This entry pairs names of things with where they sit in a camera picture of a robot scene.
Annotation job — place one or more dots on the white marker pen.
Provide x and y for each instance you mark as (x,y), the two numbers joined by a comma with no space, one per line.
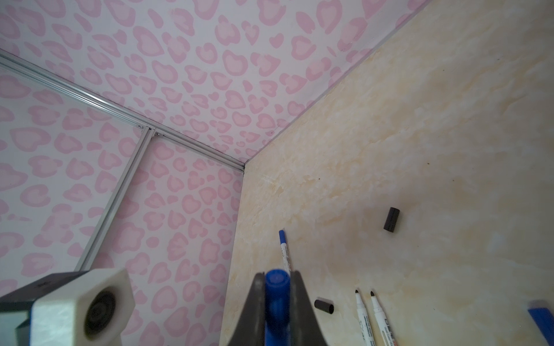
(284,250)

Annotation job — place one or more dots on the blue pen cap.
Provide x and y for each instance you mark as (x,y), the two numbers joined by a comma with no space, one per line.
(277,299)
(541,314)

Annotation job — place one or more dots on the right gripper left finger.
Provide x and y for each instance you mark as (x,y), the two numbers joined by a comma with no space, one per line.
(250,329)

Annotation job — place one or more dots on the black pen cap small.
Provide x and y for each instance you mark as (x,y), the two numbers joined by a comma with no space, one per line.
(324,305)

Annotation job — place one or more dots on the aluminium frame strut diagonal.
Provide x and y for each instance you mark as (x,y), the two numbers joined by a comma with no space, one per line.
(95,242)

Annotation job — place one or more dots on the white marker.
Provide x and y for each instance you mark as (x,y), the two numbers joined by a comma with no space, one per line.
(367,333)
(382,322)

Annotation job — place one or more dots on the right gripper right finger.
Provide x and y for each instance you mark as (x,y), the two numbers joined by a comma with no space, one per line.
(304,328)

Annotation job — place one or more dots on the white marker centre left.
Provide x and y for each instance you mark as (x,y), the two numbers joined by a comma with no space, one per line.
(367,333)

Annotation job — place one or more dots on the white marker centre right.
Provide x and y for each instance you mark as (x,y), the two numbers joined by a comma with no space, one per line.
(382,322)

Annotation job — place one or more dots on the black pen cap upper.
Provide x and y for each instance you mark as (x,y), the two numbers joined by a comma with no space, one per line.
(392,219)

